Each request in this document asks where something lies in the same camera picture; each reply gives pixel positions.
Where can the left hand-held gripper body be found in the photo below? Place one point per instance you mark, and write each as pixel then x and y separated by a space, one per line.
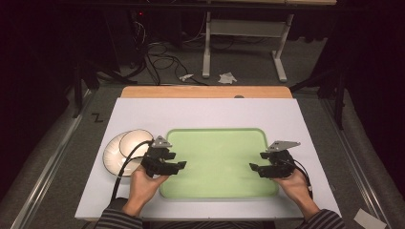
pixel 156 160

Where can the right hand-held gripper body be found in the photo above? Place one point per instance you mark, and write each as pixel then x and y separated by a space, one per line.
pixel 281 165

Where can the person's right hand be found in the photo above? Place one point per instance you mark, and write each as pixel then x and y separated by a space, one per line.
pixel 296 187

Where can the person's left hand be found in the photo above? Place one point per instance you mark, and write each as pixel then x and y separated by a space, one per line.
pixel 141 189

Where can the small white plate dark rim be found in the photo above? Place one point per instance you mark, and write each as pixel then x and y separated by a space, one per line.
pixel 133 143

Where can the light green tray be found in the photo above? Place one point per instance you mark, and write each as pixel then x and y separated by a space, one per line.
pixel 219 162

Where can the large white plate dark rim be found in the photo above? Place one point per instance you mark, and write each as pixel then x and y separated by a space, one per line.
pixel 111 157

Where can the white board table cover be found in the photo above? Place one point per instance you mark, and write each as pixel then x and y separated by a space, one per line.
pixel 207 113

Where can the wooden table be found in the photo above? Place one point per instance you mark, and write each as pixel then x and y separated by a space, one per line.
pixel 203 92

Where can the small crumpled white paper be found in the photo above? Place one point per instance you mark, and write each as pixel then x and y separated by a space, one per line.
pixel 186 77

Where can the large crumpled white paper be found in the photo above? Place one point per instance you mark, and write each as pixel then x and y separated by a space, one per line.
pixel 227 78

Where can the black stand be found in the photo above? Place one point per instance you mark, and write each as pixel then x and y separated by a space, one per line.
pixel 339 95
pixel 78 89

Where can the flat white paper sheet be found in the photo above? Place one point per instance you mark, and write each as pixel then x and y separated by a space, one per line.
pixel 369 219

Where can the metal floor rail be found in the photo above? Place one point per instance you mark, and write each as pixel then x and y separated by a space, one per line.
pixel 353 152
pixel 47 178

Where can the white metal desk frame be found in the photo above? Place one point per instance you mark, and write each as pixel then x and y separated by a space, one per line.
pixel 245 28

